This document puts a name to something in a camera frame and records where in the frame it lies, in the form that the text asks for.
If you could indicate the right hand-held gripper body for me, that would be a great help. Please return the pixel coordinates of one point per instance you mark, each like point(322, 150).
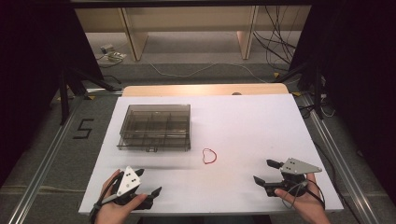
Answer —
point(297, 167)

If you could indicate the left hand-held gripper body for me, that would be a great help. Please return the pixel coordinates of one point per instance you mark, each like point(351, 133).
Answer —
point(128, 182)

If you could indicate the person's left hand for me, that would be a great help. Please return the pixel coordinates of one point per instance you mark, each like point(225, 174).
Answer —
point(112, 211)

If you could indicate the person's right hand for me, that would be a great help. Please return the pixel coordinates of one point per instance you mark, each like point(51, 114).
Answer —
point(308, 205)

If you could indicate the clear grey compartment box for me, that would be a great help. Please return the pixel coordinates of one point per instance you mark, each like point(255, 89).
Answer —
point(154, 128)

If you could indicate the person's dark legs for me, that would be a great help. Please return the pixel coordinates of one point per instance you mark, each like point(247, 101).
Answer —
point(202, 219)

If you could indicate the red rubber band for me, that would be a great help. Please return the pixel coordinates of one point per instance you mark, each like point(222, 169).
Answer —
point(204, 158)

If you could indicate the black tripod stand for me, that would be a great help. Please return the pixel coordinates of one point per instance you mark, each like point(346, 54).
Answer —
point(64, 99)
point(317, 90)

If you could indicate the black curtain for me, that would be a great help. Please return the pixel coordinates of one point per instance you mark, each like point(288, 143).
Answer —
point(358, 68)
point(34, 62)

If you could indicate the white power strip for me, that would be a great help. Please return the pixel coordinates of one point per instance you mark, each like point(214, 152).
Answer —
point(106, 48)

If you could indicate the beige wooden desk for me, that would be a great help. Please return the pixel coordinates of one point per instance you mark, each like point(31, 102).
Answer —
point(193, 17)

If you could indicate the aluminium floor rail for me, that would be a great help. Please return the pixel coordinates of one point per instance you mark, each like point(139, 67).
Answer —
point(40, 174)
point(342, 168)

